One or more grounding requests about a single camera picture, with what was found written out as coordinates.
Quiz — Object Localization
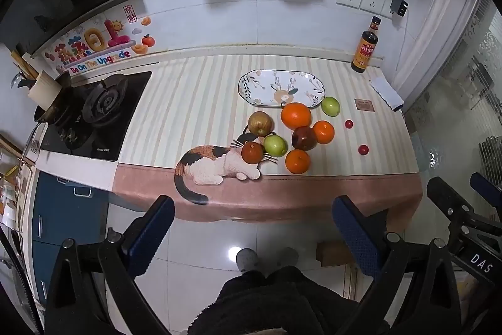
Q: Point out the brown cardboard box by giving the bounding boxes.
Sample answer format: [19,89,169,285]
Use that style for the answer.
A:
[317,241,350,267]

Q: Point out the colourful wall sticker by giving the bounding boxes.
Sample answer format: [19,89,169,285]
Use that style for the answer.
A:
[41,3,155,74]

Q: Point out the white folded cloth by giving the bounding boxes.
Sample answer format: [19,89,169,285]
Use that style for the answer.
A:
[369,76,404,111]

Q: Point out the cream cylindrical holder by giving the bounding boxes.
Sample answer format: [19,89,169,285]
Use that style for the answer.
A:
[28,70,59,110]

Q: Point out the blue kitchen cabinet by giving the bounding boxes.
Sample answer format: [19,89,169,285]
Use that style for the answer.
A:
[29,170,110,284]

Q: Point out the large orange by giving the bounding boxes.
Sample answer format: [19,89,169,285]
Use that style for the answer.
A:
[280,102,312,131]

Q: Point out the black plug adapter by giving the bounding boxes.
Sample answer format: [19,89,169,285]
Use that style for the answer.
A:
[390,0,409,19]

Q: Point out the person's grey slipper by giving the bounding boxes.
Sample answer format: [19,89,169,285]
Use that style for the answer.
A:
[236,247,260,273]
[275,247,299,271]

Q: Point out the cluttered side shelf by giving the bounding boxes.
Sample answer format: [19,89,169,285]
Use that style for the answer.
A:
[0,133,36,230]

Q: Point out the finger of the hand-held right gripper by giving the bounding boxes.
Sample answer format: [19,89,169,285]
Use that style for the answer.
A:
[426,177,477,230]
[470,172,502,202]

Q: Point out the dark wok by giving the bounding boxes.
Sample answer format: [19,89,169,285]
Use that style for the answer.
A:
[33,74,87,126]

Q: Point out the dark soy sauce bottle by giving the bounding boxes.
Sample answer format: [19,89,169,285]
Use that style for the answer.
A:
[350,16,382,74]

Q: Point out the striped tablecloth with cat print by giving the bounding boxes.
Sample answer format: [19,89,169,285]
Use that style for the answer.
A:
[111,53,423,224]

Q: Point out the yellow-red apple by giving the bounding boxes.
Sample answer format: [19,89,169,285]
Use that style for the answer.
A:
[247,111,274,136]

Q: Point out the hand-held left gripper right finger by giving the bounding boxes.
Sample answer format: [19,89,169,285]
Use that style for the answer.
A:
[332,195,463,335]

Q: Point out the oval floral ceramic plate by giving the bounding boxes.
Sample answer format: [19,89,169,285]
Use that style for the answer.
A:
[238,69,326,109]

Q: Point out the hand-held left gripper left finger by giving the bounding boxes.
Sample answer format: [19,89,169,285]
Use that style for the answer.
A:
[45,195,176,335]

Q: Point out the thin white cable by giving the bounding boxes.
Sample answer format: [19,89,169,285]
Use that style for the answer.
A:
[394,15,410,84]

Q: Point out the dark red apple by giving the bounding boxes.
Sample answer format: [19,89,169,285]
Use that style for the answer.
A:
[291,126,318,151]

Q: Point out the black gas stove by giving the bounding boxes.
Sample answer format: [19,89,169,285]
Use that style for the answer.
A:
[39,71,153,162]

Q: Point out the small orange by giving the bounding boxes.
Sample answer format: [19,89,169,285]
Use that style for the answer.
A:
[285,149,312,175]
[312,120,335,145]

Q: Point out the person's dark fleece trousers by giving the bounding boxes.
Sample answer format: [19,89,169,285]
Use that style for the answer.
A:
[188,266,365,335]

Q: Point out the green apple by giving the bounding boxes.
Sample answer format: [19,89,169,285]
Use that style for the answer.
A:
[264,134,289,157]
[322,96,340,117]

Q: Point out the frosted glass door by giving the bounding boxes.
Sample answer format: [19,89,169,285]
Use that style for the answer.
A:
[404,0,502,179]

